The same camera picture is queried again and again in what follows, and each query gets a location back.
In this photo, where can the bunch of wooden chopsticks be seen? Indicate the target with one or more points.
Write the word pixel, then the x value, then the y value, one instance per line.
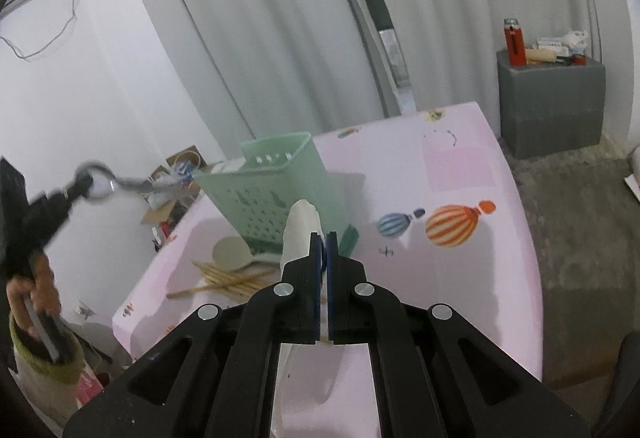
pixel 225 279

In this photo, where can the large metal spoon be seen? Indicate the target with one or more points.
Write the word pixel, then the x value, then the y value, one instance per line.
pixel 130 184

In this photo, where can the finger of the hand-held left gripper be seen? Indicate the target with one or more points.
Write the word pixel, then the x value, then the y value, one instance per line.
pixel 80 190

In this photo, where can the small red object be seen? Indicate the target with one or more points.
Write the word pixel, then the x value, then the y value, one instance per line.
pixel 579 59

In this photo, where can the red lighter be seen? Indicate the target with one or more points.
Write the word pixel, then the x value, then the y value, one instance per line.
pixel 515 47

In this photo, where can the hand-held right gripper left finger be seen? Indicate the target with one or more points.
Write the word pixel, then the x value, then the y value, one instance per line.
pixel 317 288

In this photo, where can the brown cardboard box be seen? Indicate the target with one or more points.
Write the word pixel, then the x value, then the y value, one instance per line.
pixel 165 213

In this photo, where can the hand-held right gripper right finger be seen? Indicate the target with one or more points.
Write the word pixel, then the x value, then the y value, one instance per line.
pixel 332 288

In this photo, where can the red paper bag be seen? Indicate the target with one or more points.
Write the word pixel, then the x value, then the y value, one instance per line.
pixel 161 235

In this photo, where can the white wall socket plug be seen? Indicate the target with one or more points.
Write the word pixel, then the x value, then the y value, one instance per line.
pixel 85 310

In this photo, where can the dark window frame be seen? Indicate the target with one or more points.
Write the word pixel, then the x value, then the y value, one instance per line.
pixel 372 2

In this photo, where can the grey box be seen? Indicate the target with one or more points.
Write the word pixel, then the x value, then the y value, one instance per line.
pixel 550 107

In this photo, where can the person's left hand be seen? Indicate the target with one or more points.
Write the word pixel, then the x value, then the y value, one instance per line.
pixel 47 288

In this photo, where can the small white carton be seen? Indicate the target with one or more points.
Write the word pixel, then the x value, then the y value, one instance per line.
pixel 550 42

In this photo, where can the green plastic utensil holder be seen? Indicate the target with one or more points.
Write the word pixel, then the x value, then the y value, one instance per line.
pixel 270 198

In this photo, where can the white paper sheet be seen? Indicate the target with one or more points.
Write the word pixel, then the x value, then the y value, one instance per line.
pixel 634 188

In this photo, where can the pink balloon print tablecloth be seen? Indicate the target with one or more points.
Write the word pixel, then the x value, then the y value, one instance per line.
pixel 440 178

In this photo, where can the blue plastic bag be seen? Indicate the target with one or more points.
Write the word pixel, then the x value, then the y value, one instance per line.
pixel 184 167

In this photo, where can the white crumpled plastic bag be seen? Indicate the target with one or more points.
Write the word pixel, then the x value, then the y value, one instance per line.
pixel 572 40

